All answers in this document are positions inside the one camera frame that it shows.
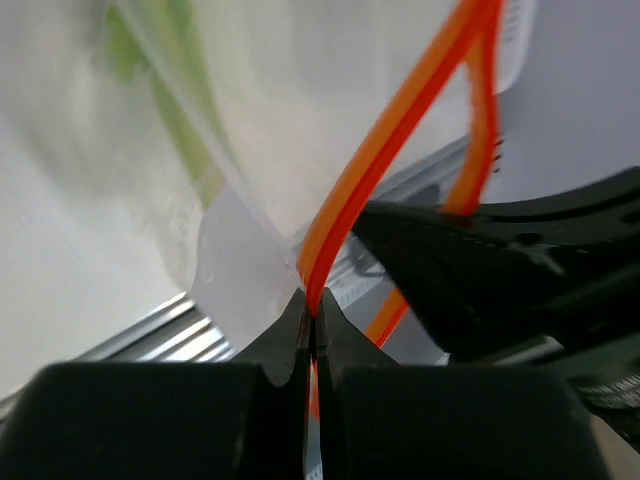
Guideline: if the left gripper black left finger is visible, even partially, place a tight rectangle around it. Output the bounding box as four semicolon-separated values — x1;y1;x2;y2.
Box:
1;292;311;479

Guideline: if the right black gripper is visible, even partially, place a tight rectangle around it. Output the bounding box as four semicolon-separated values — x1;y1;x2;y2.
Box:
357;167;640;431

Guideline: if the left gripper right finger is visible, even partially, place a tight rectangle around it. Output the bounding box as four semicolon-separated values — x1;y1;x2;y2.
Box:
315;291;610;479

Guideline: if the clear zip top bag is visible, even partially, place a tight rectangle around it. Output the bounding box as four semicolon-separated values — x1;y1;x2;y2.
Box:
99;1;522;350

